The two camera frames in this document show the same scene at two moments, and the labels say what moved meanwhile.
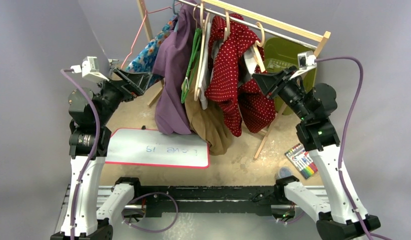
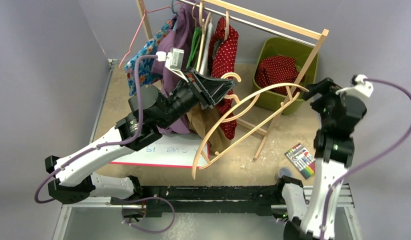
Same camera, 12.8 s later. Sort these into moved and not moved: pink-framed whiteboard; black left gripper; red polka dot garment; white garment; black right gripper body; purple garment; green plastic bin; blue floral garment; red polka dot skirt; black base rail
Moved: black left gripper; black right gripper body; red polka dot skirt; red polka dot garment
Not moved: green plastic bin; blue floral garment; pink-framed whiteboard; purple garment; black base rail; white garment
